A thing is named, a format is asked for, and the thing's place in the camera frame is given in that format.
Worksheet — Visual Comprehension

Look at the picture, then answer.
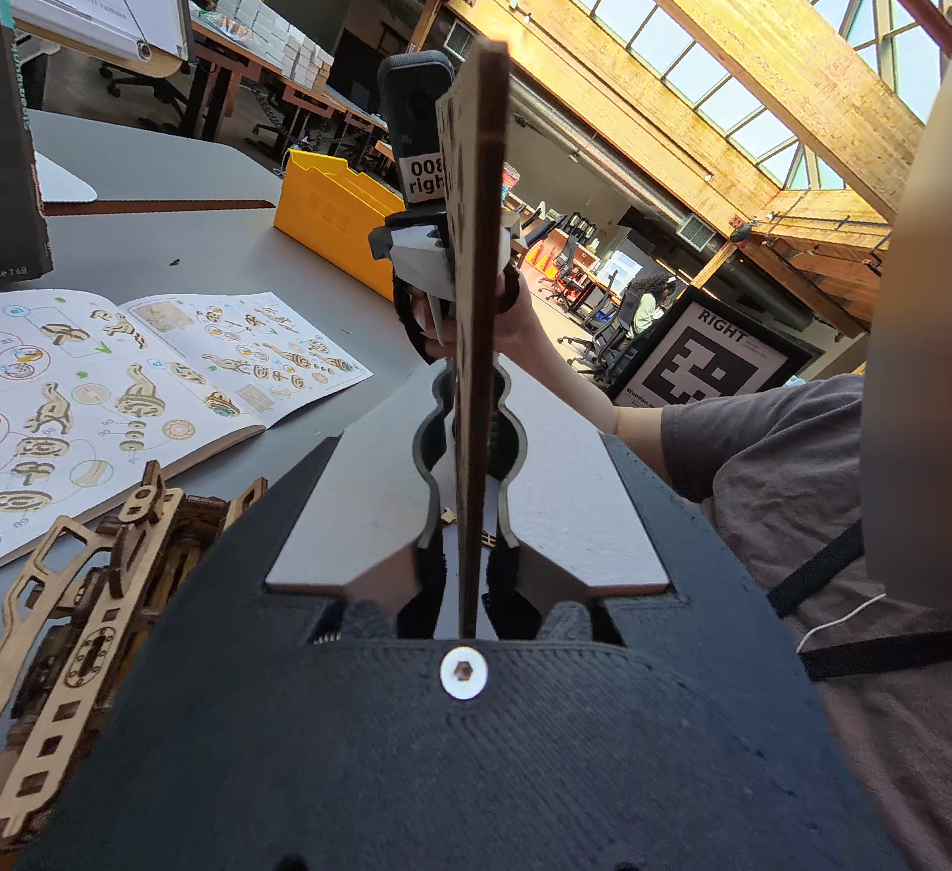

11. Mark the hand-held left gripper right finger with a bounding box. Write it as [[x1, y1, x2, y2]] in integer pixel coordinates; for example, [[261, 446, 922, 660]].
[[487, 356, 674, 641]]

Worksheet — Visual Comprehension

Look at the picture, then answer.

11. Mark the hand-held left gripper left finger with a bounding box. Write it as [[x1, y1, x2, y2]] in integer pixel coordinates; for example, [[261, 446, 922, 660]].
[[265, 358, 462, 641]]

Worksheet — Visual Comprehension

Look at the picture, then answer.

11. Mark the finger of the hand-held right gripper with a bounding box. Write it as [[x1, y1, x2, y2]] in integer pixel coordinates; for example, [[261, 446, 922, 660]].
[[387, 227, 456, 349], [500, 210, 531, 266]]

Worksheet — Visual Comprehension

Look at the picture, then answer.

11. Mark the plywood parts sheet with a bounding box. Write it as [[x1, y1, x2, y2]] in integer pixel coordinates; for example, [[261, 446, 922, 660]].
[[435, 38, 514, 640]]

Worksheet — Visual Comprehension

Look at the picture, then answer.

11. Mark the person's right forearm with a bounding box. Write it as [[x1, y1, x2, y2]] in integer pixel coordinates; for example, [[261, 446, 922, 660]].
[[513, 335, 718, 503]]

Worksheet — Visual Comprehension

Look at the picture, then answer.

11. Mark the partly built wooden model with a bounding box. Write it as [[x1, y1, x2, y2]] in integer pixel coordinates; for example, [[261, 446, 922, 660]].
[[0, 460, 269, 842]]

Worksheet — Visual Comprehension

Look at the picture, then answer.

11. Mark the person's right hand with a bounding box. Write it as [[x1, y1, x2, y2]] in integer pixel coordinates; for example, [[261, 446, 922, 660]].
[[413, 270, 550, 368]]

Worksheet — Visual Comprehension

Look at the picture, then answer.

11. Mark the black office chair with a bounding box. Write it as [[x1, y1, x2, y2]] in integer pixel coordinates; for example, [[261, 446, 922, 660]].
[[537, 235, 596, 310], [558, 287, 641, 384], [100, 56, 190, 115]]

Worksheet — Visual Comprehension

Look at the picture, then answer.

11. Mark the yellow plastic bin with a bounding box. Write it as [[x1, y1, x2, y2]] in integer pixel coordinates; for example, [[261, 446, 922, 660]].
[[274, 148, 406, 303]]

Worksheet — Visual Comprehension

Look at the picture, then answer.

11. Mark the stack of white boxes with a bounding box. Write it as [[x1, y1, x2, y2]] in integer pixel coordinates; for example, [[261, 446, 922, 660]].
[[216, 0, 336, 91]]

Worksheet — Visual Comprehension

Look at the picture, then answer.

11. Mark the black framed marker sign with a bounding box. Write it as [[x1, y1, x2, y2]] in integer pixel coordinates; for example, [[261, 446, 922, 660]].
[[606, 283, 815, 411]]

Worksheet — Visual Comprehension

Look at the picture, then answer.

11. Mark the wooden workbench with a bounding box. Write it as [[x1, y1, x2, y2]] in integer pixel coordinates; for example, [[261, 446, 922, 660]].
[[189, 19, 388, 165]]

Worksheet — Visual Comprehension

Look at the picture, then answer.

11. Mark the assembly instruction booklet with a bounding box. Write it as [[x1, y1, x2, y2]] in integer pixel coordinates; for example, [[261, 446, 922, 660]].
[[0, 288, 374, 567]]

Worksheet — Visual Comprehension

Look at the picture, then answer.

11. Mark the white cardboard piece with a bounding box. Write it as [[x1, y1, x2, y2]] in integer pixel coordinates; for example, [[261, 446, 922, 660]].
[[33, 151, 99, 206]]

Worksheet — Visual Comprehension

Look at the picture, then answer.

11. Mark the tall black cardboard box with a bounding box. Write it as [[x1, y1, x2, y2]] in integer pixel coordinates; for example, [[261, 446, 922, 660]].
[[0, 0, 55, 292]]

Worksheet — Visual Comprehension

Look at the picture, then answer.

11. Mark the black shoulder strap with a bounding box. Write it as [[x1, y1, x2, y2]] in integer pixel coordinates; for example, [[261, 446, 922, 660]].
[[766, 517, 867, 619]]

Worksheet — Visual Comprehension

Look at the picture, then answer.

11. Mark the thin white cord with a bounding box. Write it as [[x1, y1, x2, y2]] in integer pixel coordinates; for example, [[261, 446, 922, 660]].
[[796, 592, 888, 652]]

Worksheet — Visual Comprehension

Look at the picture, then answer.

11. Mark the black chest strap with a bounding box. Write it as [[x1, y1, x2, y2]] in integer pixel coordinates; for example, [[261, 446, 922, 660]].
[[799, 629, 952, 682]]

